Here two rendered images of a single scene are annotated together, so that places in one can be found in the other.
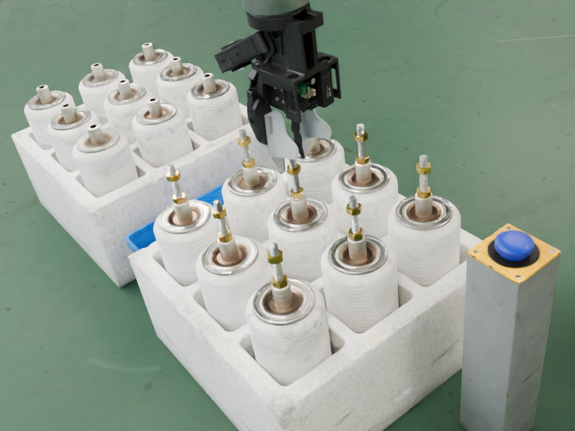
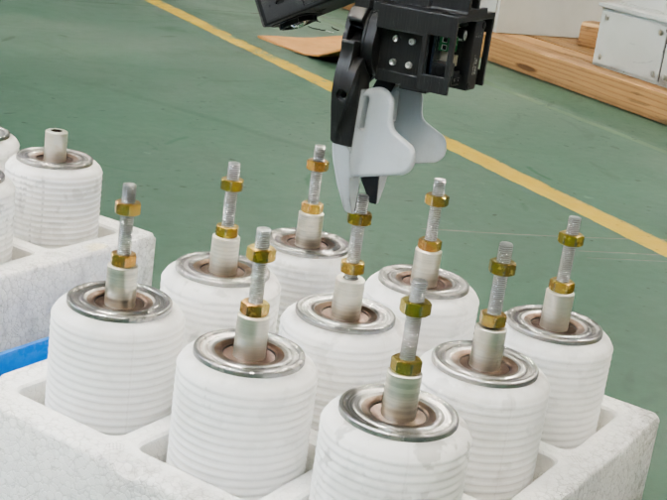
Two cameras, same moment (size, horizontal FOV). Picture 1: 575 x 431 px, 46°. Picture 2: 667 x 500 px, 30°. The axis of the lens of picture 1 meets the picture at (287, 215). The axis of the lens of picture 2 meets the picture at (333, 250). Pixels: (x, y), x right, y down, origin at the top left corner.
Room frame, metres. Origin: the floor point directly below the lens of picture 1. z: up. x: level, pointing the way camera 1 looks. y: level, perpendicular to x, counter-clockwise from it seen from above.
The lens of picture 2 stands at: (-0.04, 0.39, 0.58)
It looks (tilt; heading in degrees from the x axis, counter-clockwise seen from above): 17 degrees down; 333
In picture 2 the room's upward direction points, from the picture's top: 8 degrees clockwise
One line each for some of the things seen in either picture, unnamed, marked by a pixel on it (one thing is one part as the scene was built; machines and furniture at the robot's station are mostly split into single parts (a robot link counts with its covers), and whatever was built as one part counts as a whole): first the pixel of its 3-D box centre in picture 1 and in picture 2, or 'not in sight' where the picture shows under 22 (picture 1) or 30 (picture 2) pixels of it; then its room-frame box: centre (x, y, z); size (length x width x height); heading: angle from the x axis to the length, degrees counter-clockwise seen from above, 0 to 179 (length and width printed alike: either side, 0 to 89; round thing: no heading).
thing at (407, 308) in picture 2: (275, 256); (415, 307); (0.57, 0.02, 0.32); 0.02 x 0.02 x 0.01; 83
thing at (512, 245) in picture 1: (513, 247); not in sight; (0.53, -0.23, 0.32); 0.04 x 0.04 x 0.02
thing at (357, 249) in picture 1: (357, 246); (487, 347); (0.64, -0.08, 0.26); 0.02 x 0.02 x 0.03
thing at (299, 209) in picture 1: (299, 207); (347, 298); (0.74, -0.02, 0.26); 0.02 x 0.02 x 0.03
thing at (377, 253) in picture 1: (358, 254); (484, 364); (0.64, -0.08, 0.25); 0.08 x 0.08 x 0.01
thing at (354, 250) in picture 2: (295, 181); (355, 243); (0.74, -0.02, 0.31); 0.01 x 0.01 x 0.08
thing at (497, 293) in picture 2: (355, 221); (497, 295); (0.64, -0.08, 0.30); 0.01 x 0.01 x 0.08
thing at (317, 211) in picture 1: (300, 215); (344, 314); (0.74, -0.02, 0.25); 0.08 x 0.08 x 0.01
